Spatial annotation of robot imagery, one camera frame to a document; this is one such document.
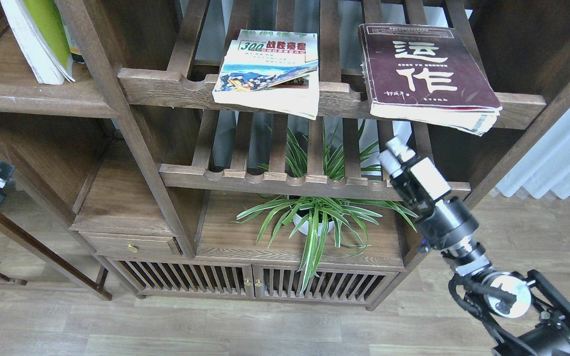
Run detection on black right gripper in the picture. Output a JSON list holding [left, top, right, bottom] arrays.
[[379, 137, 478, 250]]

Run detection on yellow green book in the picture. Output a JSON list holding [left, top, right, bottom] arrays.
[[0, 0, 75, 84]]

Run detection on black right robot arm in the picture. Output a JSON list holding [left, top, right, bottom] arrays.
[[379, 137, 570, 356]]

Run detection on upright book on shelf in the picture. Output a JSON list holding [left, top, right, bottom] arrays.
[[63, 23, 85, 64]]

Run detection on wooden furniture at left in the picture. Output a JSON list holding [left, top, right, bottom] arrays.
[[0, 211, 112, 301]]

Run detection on maroon book white characters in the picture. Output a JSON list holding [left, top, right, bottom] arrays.
[[358, 23, 502, 136]]

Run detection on green spider plant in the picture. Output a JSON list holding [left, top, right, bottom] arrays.
[[232, 128, 417, 289]]

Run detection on white plant pot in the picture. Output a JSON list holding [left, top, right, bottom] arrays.
[[292, 209, 334, 236]]

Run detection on white blue 300 book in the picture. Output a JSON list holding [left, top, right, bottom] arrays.
[[212, 29, 319, 120]]

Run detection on brass drawer knob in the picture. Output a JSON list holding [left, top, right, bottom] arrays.
[[127, 243, 140, 253]]

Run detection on dark wooden bookshelf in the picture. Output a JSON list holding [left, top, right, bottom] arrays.
[[0, 0, 570, 312]]

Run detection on white curtain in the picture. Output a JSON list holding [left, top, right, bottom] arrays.
[[494, 108, 570, 199]]

